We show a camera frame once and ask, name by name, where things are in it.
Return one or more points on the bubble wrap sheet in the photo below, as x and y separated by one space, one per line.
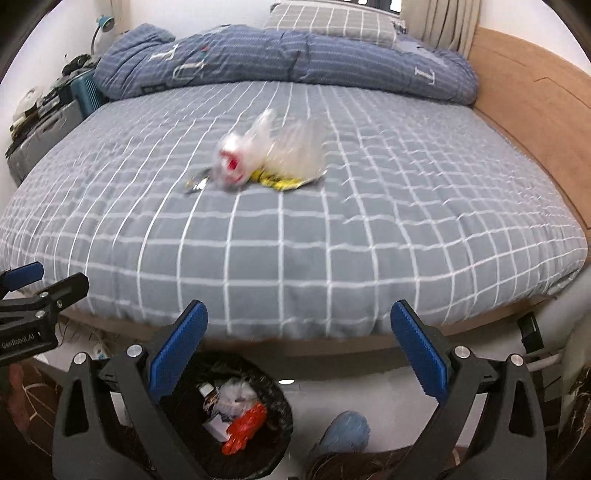
297 150

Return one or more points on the beige curtain right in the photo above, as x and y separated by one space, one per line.
443 24

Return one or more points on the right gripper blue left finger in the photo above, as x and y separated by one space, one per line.
87 440

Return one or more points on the teal storage crate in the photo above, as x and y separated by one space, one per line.
84 90

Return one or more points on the person's left hand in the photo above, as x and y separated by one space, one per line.
24 395

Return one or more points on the wooden headboard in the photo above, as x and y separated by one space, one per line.
542 103

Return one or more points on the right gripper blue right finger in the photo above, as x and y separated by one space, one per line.
509 441

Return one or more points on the yellow white snack wrapper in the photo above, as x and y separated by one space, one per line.
276 182

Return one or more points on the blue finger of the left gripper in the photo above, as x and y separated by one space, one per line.
15 279
64 290

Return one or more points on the teal desk lamp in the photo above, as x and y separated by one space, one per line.
105 23

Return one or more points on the small foil wrapper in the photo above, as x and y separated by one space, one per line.
198 181

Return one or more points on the red plastic bag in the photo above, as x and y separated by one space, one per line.
244 428

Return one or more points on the blue striped folded duvet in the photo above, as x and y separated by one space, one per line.
149 59

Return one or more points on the black trash bin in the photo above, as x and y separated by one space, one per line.
191 411

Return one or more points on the grey checked pillow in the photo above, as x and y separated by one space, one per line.
331 19

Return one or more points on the white helmet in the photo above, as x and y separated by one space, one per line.
28 104

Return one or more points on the grey suitcase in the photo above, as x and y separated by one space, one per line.
25 156

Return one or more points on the white plastic bag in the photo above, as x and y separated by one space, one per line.
234 398

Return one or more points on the clear bag with red print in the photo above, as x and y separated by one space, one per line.
239 155

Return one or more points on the dark framed window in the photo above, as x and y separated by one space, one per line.
393 6

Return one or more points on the grey checked bed sheet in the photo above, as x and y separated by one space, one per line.
420 201

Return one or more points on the blue slipper right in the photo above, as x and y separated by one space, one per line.
349 432

